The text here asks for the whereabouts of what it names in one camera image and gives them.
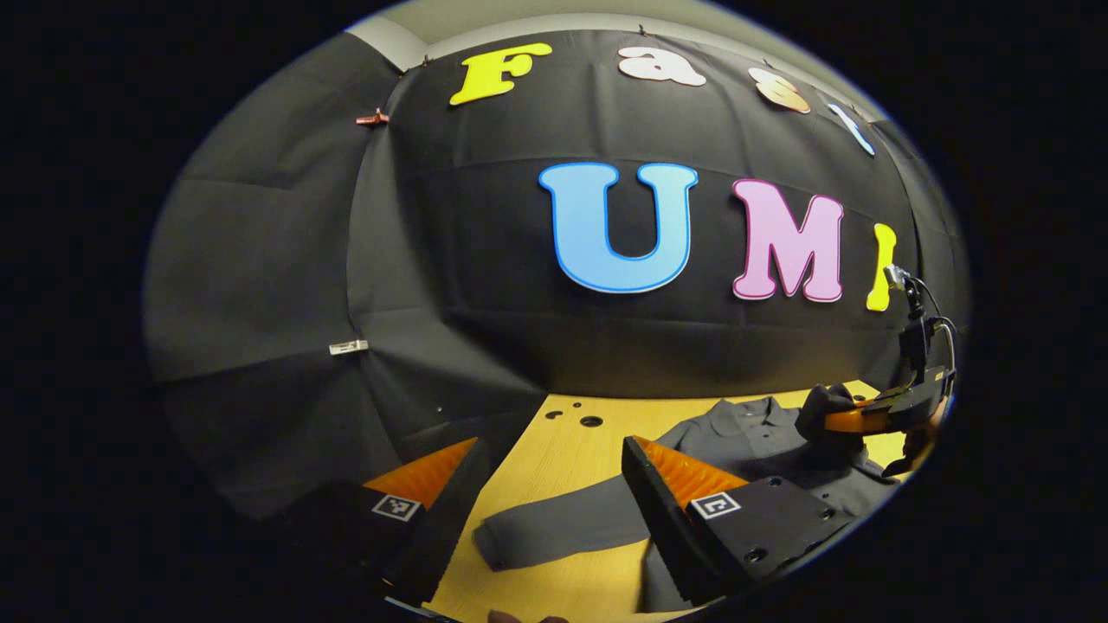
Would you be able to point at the grey button shirt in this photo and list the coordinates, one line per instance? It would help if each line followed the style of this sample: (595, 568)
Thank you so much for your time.
(753, 441)

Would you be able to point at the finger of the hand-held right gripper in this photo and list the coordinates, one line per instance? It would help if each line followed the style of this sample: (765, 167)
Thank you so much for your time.
(857, 420)

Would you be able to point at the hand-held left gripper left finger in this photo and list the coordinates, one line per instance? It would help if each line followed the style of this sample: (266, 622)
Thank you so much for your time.
(450, 519)

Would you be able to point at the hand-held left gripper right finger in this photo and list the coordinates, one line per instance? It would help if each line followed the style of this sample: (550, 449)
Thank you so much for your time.
(662, 519)

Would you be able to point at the black backdrop cloth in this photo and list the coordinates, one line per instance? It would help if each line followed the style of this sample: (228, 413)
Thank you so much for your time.
(450, 260)

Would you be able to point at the small white clip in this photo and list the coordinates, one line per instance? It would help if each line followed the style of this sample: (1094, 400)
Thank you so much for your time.
(348, 347)

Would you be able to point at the small red clip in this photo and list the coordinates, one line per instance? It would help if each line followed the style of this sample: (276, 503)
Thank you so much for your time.
(372, 117)

